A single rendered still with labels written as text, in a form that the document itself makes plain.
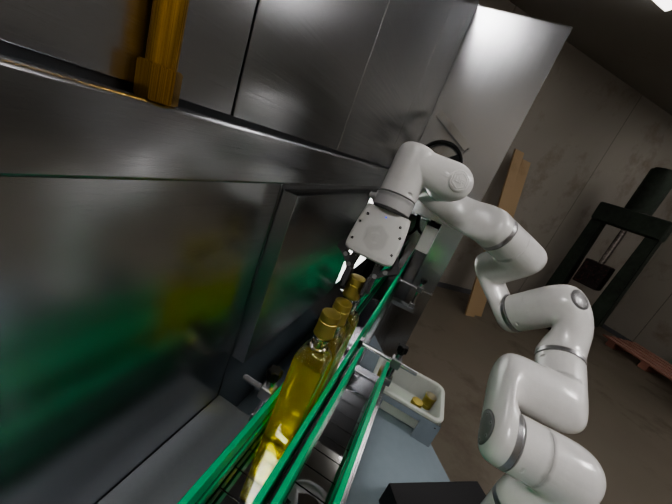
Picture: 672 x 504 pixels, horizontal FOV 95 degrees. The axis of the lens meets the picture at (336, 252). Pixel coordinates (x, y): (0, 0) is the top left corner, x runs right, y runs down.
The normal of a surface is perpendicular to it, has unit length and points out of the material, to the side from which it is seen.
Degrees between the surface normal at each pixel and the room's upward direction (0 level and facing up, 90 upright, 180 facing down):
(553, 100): 90
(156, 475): 0
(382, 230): 75
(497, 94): 90
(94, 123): 90
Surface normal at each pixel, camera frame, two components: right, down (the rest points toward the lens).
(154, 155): 0.87, 0.43
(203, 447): 0.35, -0.88
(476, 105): -0.35, 0.19
